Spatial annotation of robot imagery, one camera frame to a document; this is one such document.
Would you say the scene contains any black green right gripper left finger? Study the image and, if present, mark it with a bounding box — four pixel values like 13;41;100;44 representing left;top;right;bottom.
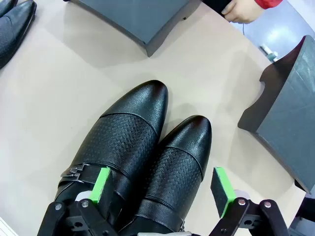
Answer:
36;166;119;236

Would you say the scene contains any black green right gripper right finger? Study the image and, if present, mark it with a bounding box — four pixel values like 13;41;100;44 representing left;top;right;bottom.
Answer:
208;166;290;236

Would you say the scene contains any black leather buckle shoe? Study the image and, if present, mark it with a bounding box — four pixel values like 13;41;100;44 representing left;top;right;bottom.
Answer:
55;79;169;233
0;0;37;69
0;0;18;17
118;115;213;236

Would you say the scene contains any person's left forearm red sleeve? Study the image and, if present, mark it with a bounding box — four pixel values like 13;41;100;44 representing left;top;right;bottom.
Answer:
254;0;278;9

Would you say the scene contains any person's left hand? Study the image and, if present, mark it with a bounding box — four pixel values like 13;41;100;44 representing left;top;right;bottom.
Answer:
220;0;264;25

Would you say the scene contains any white green floor device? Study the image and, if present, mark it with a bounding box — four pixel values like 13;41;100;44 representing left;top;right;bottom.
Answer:
260;43;279;62

